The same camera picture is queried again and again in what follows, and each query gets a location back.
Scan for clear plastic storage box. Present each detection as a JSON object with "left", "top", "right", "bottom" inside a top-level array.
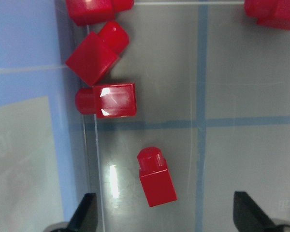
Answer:
[{"left": 70, "top": 0, "right": 290, "bottom": 232}]

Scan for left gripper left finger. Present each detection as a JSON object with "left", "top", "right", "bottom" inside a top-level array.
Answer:
[{"left": 67, "top": 193, "right": 98, "bottom": 232}]

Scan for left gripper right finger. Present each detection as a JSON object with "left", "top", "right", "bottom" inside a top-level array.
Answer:
[{"left": 233, "top": 191, "right": 276, "bottom": 232}]

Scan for red block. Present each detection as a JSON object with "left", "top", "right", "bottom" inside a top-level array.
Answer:
[
  {"left": 65, "top": 0, "right": 134, "bottom": 26},
  {"left": 75, "top": 83, "right": 137, "bottom": 118},
  {"left": 244, "top": 0, "right": 290, "bottom": 30},
  {"left": 137, "top": 146, "right": 177, "bottom": 207},
  {"left": 66, "top": 21, "right": 130, "bottom": 87}
]

